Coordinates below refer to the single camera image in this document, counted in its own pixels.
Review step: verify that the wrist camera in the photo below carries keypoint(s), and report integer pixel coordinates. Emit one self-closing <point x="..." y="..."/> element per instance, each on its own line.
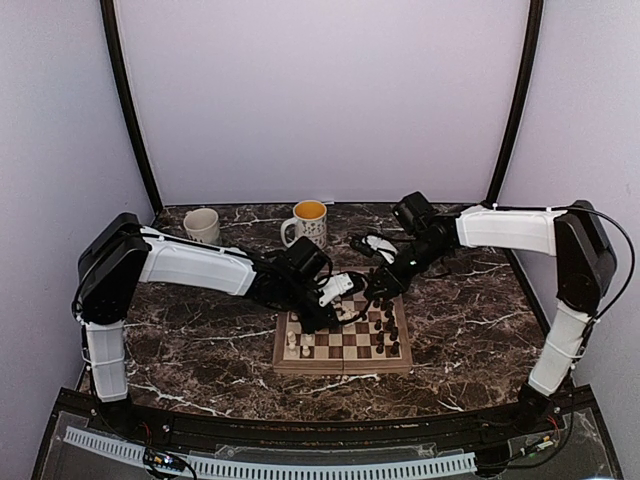
<point x="414" y="213"/>
<point x="307" y="259"/>

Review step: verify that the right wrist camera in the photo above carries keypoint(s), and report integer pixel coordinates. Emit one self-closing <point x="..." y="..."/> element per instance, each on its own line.
<point x="414" y="213"/>

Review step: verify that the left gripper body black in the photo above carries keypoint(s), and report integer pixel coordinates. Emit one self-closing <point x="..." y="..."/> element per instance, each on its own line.
<point x="295" y="298"/>

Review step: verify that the white cable duct strip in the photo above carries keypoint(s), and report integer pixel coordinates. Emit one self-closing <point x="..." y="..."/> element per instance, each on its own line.
<point x="270" y="466"/>

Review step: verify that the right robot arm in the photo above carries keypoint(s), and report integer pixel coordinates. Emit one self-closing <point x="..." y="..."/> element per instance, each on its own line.
<point x="570" y="240"/>

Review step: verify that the black frame post right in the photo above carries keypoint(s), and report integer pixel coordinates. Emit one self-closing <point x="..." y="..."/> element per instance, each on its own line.
<point x="525" y="70"/>

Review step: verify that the black frame post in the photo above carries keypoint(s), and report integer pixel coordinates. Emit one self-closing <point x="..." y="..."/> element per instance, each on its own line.
<point x="525" y="70"/>
<point x="128" y="109"/>

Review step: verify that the wooden chess board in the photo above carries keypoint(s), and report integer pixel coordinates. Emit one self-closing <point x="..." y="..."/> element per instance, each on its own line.
<point x="377" y="344"/>

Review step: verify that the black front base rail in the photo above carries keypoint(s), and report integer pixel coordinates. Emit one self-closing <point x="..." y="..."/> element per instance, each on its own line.
<point x="477" y="429"/>

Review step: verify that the black frame post left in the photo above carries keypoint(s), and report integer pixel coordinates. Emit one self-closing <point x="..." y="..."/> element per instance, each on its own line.
<point x="128" y="109"/>

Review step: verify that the white ceramic mug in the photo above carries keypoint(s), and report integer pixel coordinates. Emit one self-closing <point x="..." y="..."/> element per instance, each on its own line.
<point x="203" y="225"/>

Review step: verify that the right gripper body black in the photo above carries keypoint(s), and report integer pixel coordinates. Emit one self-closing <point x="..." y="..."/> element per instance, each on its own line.
<point x="426" y="257"/>

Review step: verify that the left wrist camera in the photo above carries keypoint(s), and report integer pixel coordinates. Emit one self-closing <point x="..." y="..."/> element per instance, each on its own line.
<point x="307" y="259"/>

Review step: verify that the yellow inside patterned mug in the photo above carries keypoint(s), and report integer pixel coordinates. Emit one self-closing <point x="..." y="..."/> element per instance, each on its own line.
<point x="309" y="220"/>

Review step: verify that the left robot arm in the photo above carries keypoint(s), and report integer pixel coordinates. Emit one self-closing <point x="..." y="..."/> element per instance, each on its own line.
<point x="127" y="255"/>

